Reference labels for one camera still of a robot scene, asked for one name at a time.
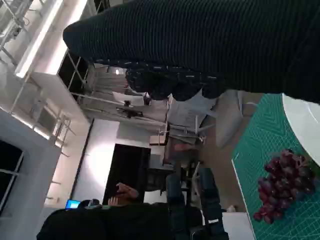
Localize ceiling light strip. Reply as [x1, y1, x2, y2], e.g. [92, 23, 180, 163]
[14, 0, 88, 78]

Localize laptop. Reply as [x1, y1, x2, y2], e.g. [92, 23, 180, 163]
[65, 199, 82, 210]

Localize large black screen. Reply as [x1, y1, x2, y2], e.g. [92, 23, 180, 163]
[102, 143, 152, 205]

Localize person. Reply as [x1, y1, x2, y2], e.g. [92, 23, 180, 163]
[166, 167, 230, 240]
[36, 201, 203, 240]

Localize white plate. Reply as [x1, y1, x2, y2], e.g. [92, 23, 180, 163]
[281, 92, 320, 163]

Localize grey chair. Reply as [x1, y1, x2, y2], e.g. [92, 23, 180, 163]
[194, 89, 258, 150]

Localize purple toy grape bunch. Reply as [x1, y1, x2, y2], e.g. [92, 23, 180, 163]
[252, 149, 316, 225]

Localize black knitted glove right hand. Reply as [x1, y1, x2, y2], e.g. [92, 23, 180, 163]
[62, 0, 320, 104]

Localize green cutting mat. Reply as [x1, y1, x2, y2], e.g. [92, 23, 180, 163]
[231, 93, 320, 240]

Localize person's hand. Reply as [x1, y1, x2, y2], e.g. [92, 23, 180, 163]
[108, 182, 140, 206]

